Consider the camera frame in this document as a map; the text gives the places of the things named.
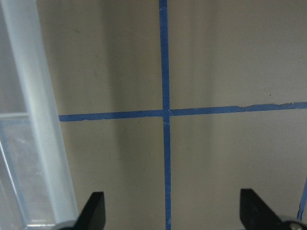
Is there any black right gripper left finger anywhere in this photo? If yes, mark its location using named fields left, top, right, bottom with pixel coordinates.
left=74, top=192, right=106, bottom=230

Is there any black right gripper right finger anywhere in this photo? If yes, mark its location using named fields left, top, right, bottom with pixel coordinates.
left=240, top=189, right=285, bottom=230

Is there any clear plastic box lid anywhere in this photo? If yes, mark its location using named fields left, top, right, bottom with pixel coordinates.
left=0, top=0, right=78, bottom=230

